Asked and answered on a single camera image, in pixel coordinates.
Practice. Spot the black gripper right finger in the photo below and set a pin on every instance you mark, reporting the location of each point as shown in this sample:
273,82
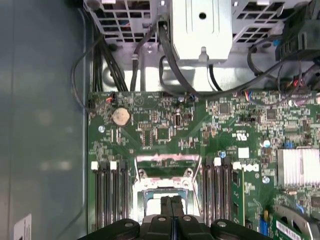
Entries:
190,228

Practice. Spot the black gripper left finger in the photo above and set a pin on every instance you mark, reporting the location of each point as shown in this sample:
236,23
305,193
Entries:
160,227

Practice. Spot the silver CPU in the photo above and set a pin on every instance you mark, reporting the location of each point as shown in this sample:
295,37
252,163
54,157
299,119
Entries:
152,205

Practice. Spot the metal socket cover frame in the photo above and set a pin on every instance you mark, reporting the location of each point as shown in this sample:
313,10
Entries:
167,158

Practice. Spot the CPU socket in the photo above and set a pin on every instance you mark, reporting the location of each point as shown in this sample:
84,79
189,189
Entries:
138,197

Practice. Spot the RAM slot black clips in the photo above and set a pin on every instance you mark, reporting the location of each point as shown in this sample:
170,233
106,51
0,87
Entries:
107,195
208,192
125,195

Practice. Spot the installed RAM stick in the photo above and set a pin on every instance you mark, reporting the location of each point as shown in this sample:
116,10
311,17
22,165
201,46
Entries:
237,195

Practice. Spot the green motherboard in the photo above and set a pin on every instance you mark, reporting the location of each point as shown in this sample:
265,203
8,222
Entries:
200,120

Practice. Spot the round coin battery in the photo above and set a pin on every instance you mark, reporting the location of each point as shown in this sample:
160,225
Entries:
121,117

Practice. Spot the silver finned heatsink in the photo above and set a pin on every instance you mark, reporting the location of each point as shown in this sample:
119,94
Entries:
297,167

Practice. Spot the white case sticker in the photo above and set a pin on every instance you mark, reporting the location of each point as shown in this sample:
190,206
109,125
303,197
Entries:
22,227

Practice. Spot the black PC case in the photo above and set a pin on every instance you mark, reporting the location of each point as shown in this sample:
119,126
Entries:
37,100

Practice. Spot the silver perforated drive cage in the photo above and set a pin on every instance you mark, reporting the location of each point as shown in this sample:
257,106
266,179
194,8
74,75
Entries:
151,35

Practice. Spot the black plastic housing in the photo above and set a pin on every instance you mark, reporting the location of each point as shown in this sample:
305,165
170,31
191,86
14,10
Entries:
300,37

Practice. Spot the silver metal bracket box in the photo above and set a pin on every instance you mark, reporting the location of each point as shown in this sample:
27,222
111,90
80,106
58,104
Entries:
200,37

